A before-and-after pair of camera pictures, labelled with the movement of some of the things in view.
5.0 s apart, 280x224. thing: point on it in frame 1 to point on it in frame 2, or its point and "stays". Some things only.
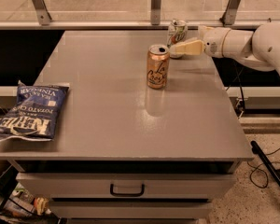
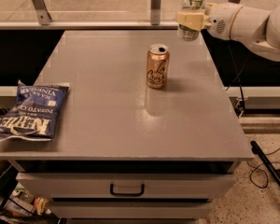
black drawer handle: [119, 194] stays
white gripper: [213, 43] to [220, 20]
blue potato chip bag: [35, 115] stays
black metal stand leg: [257, 149] stays
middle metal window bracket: [156, 4] stays
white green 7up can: [177, 33] to [192, 3]
